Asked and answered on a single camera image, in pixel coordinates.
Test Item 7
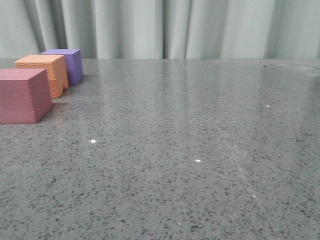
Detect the red foam cube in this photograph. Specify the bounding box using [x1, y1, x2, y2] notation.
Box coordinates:
[0, 68, 52, 124]

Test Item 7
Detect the purple foam cube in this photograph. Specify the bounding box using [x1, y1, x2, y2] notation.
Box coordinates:
[40, 49, 84, 86]

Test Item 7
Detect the pale green curtain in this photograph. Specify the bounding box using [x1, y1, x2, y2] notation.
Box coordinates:
[0, 0, 320, 59]

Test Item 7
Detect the orange foam cube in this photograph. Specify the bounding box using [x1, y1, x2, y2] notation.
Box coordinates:
[14, 54, 69, 99]

